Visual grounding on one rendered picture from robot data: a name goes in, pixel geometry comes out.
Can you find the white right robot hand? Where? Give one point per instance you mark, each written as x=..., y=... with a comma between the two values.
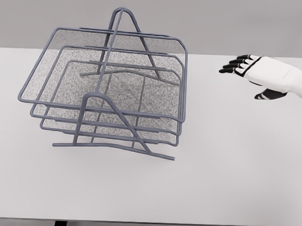
x=269, y=72

